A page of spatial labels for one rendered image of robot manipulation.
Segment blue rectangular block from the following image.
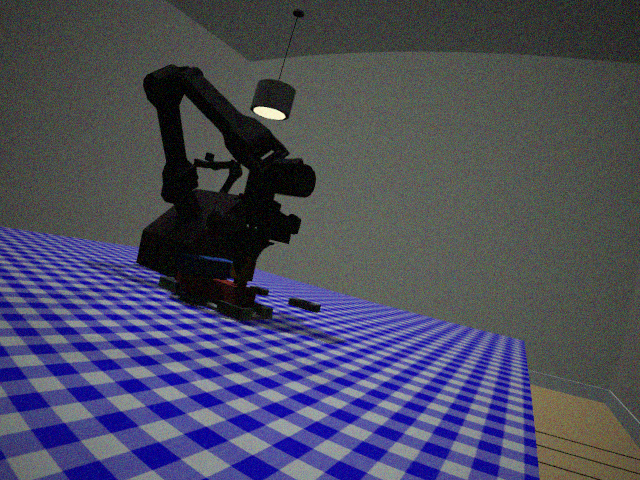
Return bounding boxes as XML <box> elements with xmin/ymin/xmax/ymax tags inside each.
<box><xmin>176</xmin><ymin>253</ymin><xmax>234</xmax><ymax>279</ymax></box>

